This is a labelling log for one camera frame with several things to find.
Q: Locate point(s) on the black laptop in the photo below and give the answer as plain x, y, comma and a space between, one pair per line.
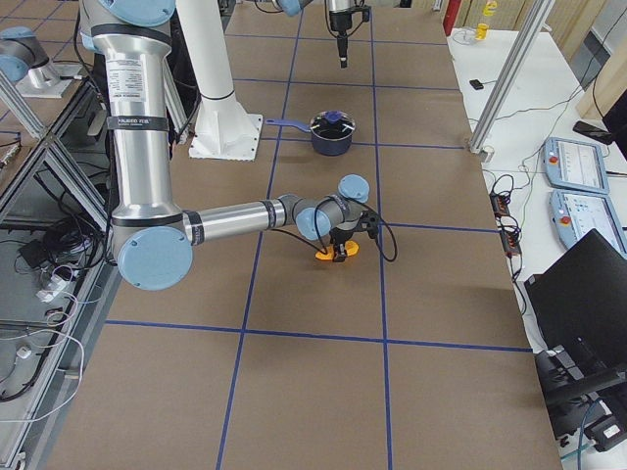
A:
583, 296

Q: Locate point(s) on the yellow cup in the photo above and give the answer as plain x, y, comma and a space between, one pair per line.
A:
481, 31

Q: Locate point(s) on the aluminium frame post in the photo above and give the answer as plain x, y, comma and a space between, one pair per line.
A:
515, 59

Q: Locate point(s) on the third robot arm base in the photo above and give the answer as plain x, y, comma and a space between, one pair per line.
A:
28, 66

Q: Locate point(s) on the blue teach pendant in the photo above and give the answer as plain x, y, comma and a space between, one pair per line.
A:
576, 213
575, 165

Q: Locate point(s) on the yellow corn cob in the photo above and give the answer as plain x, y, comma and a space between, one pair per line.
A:
339, 252

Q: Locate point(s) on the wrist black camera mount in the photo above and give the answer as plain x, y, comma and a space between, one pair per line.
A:
365, 11
369, 222

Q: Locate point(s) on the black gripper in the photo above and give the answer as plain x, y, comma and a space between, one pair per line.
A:
340, 22
339, 239

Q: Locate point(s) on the black smartphone on table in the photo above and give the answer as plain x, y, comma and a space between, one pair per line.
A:
593, 132

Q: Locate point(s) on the far blue teach pendant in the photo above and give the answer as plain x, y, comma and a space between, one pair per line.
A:
575, 165

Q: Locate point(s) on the dark blue saucepan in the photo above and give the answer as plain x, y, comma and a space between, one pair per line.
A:
331, 148

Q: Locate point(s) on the small black square sensor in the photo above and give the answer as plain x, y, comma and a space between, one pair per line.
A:
476, 84

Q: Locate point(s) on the white camera stand pillar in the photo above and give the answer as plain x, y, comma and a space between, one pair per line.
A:
223, 129

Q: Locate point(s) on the near blue teach pendant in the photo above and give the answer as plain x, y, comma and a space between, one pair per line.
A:
576, 213

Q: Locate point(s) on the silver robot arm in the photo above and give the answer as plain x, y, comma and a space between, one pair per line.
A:
293, 7
153, 238

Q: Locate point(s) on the orange black power strip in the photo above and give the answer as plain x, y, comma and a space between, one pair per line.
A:
508, 226

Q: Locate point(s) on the glass pot lid blue knob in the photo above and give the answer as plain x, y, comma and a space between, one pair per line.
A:
332, 125

